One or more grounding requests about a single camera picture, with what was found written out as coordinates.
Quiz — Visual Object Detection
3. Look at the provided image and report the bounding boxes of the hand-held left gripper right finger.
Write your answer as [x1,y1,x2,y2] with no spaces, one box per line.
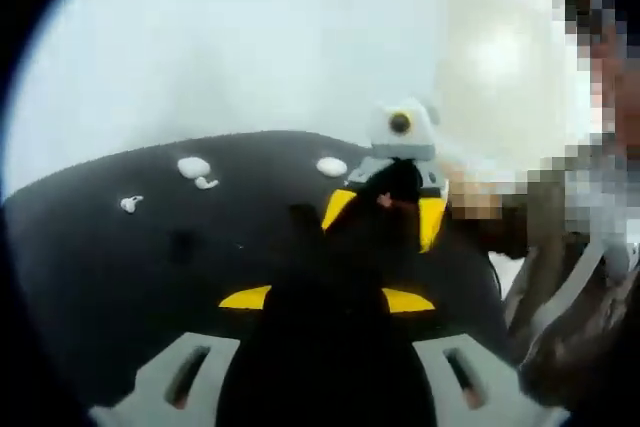
[322,288,571,427]

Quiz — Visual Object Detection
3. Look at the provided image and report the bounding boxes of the white oval charging case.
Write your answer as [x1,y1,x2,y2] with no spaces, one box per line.
[316,156,347,178]

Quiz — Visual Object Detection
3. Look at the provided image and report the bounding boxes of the grey shoulder strap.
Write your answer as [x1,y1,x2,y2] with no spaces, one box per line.
[509,236,640,363]

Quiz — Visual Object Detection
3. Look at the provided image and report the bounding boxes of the white rounded charging case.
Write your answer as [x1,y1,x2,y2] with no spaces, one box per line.
[177,156,211,180]

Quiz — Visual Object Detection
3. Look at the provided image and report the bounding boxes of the cream door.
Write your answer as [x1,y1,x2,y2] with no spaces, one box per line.
[434,0,566,188]

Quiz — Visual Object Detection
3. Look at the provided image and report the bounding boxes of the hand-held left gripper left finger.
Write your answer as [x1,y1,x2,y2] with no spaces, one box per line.
[88,285,321,427]

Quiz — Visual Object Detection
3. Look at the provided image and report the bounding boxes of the person in dark shirt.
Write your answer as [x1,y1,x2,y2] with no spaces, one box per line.
[487,146,640,418]

